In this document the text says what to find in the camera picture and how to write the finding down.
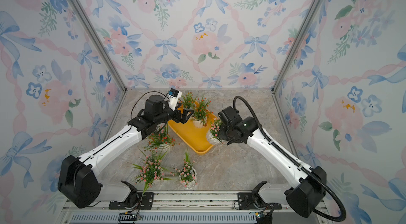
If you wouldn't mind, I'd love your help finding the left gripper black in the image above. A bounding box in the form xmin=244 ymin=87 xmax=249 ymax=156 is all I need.
xmin=156 ymin=103 xmax=195 ymax=127

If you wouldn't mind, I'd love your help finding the small red flower pot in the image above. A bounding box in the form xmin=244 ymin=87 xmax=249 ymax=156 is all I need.
xmin=181 ymin=92 xmax=196 ymax=109

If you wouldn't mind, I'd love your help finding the large red flower pot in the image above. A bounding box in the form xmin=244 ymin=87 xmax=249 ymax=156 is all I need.
xmin=193 ymin=97 xmax=211 ymax=128

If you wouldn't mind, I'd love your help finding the yellow plastic storage tray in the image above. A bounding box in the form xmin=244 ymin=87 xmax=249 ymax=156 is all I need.
xmin=168 ymin=112 xmax=217 ymax=155

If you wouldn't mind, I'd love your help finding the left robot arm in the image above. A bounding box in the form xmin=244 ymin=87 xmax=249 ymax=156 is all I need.
xmin=57 ymin=88 xmax=193 ymax=209

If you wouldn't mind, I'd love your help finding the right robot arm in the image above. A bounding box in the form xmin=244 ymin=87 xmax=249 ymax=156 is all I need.
xmin=218 ymin=106 xmax=326 ymax=218

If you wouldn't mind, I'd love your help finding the large pink flower pot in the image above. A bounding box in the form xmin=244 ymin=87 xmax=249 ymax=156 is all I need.
xmin=130 ymin=151 xmax=171 ymax=193

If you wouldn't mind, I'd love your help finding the vented metal grille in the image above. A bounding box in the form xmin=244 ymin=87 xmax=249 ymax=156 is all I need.
xmin=65 ymin=212 xmax=257 ymax=224

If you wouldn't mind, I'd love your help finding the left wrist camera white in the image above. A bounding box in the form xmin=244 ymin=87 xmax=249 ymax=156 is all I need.
xmin=168 ymin=88 xmax=182 ymax=111

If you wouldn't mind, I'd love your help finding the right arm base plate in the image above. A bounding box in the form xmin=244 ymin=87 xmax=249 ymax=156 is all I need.
xmin=233 ymin=192 xmax=282 ymax=211

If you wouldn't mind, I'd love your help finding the aluminium rail frame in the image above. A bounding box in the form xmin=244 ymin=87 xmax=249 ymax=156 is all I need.
xmin=56 ymin=191 xmax=329 ymax=224

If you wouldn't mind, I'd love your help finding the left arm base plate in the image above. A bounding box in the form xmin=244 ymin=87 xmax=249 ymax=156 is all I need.
xmin=108 ymin=192 xmax=155 ymax=210

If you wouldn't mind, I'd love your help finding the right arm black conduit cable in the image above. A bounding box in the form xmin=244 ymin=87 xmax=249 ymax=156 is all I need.
xmin=233 ymin=96 xmax=347 ymax=222

